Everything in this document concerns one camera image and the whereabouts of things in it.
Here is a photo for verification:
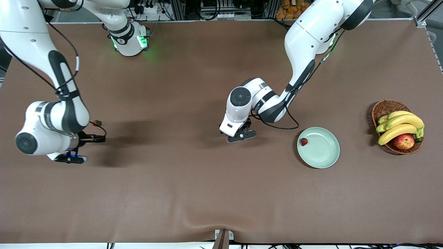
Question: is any pale green round plate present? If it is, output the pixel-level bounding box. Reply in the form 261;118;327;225
297;127;340;169

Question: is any white terminal block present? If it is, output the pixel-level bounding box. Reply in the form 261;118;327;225
216;12;252;20

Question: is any white power strip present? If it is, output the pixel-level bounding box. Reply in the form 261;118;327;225
133;3;160;14

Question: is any yellow banana bunch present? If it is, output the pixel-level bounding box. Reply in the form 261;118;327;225
376;110;425;146

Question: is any aluminium frame post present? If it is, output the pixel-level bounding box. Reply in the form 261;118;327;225
414;0;443;28

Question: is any brown wicker basket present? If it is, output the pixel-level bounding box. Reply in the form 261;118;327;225
372;100;424;155

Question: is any red apple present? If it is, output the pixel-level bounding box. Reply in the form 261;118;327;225
394;134;415;150

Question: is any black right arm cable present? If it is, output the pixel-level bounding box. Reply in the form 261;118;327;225
0;19;107;137

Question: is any bag of orange buns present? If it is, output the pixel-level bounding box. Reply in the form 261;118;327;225
276;0;312;20

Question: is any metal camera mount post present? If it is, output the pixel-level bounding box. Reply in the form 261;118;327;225
212;229;234;249

